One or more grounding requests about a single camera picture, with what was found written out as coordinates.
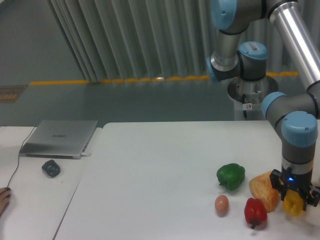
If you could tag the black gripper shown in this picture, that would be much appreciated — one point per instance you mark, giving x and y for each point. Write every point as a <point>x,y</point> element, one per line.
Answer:
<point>286,179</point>

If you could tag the yellow bell pepper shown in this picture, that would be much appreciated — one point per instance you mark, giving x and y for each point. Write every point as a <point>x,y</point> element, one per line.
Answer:
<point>293,204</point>

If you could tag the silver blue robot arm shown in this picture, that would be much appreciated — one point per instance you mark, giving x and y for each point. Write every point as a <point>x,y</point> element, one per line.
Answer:
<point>294,119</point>

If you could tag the red bell pepper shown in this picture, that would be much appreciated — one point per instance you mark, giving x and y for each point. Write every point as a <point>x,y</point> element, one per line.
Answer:
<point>254,212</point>

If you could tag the green bell pepper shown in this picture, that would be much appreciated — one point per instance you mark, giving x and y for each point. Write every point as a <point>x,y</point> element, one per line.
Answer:
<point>231,176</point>

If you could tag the person hand dark nails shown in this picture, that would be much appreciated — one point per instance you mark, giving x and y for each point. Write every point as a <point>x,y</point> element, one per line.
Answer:
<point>5,196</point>

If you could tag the orange toy bread wedge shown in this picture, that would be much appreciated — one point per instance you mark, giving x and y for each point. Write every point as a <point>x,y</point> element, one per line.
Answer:
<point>261,188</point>

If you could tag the brown egg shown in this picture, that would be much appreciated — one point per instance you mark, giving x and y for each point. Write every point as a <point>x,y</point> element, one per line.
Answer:
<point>221,204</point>

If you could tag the white laptop plug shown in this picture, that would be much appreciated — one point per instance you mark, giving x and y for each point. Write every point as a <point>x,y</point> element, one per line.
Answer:
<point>84,154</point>

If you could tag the silver closed laptop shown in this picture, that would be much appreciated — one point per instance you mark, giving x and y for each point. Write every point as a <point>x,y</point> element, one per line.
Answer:
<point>59,139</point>

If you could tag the small black case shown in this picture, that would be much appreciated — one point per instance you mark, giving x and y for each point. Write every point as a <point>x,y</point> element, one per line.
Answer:
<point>51,168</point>

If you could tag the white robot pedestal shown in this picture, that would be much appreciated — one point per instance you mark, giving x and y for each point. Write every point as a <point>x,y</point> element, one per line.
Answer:
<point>247,97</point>

